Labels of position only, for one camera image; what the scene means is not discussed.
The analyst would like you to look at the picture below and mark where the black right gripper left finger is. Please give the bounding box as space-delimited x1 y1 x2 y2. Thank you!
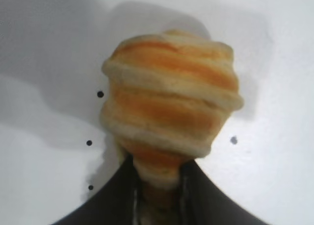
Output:
50 154 139 225

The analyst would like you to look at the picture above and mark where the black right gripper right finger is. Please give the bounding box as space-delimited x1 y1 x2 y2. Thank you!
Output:
178 160 267 225

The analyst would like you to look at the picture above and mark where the long striped bread roll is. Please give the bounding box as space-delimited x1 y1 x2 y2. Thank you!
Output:
99 28 245 225

